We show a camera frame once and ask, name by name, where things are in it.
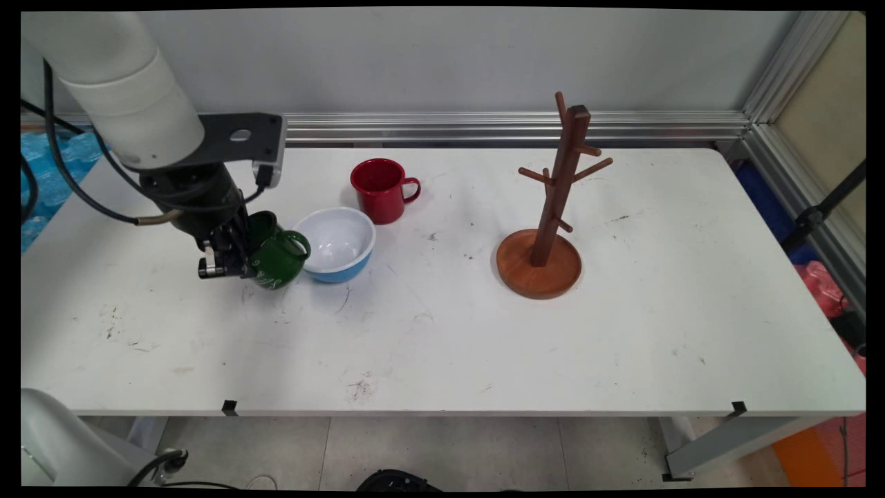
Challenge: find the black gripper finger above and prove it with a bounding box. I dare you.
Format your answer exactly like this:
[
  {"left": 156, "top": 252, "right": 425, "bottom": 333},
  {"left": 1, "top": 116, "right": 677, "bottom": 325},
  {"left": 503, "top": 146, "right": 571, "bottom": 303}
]
[
  {"left": 235, "top": 211, "right": 254, "bottom": 276},
  {"left": 198, "top": 232, "right": 243, "bottom": 279}
]

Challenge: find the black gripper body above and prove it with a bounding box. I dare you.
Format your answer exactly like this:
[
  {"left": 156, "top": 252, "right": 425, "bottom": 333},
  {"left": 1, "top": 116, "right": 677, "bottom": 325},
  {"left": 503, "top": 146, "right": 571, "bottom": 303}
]
[{"left": 138, "top": 165, "right": 251, "bottom": 244}]

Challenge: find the green enamel mug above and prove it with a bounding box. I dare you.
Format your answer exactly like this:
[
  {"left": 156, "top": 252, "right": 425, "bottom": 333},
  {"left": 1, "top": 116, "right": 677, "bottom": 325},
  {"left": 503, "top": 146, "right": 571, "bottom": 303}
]
[{"left": 243, "top": 210, "right": 312, "bottom": 291}]

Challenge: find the blue bowl with white inside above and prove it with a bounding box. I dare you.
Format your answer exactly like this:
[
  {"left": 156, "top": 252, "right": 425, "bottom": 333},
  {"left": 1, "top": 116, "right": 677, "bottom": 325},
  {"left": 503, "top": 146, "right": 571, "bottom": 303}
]
[{"left": 294, "top": 206, "right": 377, "bottom": 284}]

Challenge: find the red enamel mug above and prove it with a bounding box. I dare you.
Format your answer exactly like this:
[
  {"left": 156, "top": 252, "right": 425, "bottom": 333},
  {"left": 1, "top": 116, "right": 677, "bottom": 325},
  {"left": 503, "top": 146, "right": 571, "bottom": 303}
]
[{"left": 350, "top": 158, "right": 422, "bottom": 225}]

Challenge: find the blue foam packing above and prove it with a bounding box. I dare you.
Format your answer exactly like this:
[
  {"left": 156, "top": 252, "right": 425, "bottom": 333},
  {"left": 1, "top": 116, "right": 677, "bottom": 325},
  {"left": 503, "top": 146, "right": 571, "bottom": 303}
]
[{"left": 21, "top": 131, "right": 104, "bottom": 253}]

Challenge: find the white rounded machine housing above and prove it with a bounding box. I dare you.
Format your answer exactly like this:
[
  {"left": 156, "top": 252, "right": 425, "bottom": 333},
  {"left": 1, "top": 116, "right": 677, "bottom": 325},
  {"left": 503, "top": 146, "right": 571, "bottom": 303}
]
[{"left": 21, "top": 388, "right": 160, "bottom": 488}]

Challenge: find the black round floor object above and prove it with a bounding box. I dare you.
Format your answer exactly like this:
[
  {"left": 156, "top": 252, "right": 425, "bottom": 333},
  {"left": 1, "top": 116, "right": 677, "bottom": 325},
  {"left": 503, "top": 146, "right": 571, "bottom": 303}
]
[{"left": 356, "top": 469, "right": 443, "bottom": 492}]

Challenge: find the brown wooden mug tree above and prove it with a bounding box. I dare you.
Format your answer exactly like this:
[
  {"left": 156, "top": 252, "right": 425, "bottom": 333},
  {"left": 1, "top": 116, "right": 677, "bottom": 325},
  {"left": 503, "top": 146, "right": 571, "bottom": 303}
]
[{"left": 496, "top": 91, "right": 614, "bottom": 300}]

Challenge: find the dark blue box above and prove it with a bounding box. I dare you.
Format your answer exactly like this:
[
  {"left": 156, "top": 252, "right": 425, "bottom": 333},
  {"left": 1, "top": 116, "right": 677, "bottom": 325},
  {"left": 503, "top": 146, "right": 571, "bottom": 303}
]
[{"left": 734, "top": 163, "right": 818, "bottom": 265}]

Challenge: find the grey table leg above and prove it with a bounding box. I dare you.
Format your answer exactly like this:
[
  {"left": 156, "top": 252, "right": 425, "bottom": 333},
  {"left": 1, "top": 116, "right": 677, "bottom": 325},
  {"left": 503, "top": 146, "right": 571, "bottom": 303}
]
[{"left": 662, "top": 415, "right": 834, "bottom": 482}]

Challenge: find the black tripod stand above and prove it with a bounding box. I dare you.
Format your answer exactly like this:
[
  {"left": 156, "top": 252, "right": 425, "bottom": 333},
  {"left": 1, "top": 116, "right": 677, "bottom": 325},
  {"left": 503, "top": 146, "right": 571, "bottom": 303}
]
[{"left": 781, "top": 160, "right": 866, "bottom": 254}]

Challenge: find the pink foam packing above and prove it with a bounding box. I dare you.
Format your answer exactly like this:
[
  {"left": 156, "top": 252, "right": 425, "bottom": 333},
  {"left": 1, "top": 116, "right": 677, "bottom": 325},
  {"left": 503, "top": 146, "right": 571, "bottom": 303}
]
[{"left": 795, "top": 261, "right": 850, "bottom": 319}]

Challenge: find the orange box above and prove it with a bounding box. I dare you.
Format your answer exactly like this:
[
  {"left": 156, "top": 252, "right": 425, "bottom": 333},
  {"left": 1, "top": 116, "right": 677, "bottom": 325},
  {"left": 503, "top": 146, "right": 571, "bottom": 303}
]
[{"left": 772, "top": 427, "right": 846, "bottom": 488}]

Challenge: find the black cable with brass connector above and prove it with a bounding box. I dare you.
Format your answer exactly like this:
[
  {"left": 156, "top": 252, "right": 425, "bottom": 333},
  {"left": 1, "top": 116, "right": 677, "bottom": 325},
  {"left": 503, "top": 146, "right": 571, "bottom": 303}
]
[{"left": 21, "top": 59, "right": 267, "bottom": 227}]

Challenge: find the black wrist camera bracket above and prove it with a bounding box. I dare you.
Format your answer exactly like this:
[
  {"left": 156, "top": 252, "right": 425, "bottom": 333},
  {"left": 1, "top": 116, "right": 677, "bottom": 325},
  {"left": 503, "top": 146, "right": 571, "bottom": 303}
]
[{"left": 197, "top": 113, "right": 288, "bottom": 190}]

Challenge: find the thin black cable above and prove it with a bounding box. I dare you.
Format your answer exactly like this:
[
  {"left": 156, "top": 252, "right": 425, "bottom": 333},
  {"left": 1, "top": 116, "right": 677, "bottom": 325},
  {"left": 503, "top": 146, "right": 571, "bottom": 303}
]
[{"left": 21, "top": 99, "right": 92, "bottom": 136}]

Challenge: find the black floor cable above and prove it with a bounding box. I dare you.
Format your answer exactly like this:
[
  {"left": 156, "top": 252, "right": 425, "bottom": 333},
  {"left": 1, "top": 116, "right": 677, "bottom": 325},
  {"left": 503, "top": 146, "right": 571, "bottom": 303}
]
[{"left": 128, "top": 448, "right": 239, "bottom": 489}]

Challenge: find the long aluminium rail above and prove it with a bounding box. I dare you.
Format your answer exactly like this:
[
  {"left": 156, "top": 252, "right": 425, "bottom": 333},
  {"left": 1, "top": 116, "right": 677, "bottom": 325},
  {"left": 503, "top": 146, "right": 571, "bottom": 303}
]
[{"left": 21, "top": 111, "right": 751, "bottom": 147}]

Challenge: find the aluminium corner frame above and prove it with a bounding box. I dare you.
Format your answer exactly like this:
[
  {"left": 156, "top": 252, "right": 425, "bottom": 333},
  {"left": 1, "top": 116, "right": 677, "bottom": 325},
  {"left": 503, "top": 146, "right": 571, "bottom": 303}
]
[{"left": 741, "top": 10, "right": 866, "bottom": 315}]

